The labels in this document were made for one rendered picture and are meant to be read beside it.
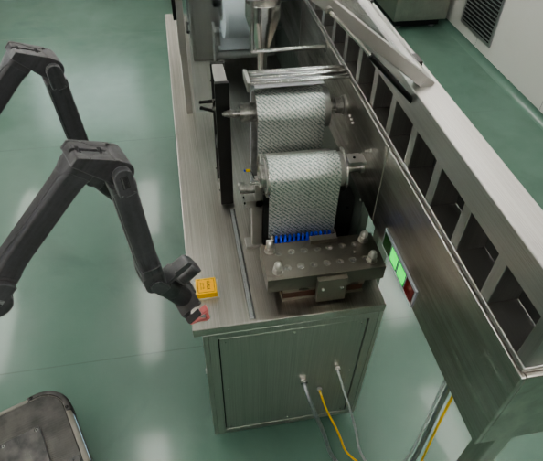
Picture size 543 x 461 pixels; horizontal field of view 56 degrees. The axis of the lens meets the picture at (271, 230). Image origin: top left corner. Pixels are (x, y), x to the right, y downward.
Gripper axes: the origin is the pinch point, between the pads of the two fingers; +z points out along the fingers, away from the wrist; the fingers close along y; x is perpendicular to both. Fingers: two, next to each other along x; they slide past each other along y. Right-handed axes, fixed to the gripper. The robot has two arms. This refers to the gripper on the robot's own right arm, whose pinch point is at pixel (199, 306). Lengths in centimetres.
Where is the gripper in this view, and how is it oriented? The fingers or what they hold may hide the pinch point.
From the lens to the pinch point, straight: 158.0
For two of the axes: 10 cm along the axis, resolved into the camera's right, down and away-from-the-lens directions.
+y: -5.3, -6.1, 5.9
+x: -7.5, 6.6, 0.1
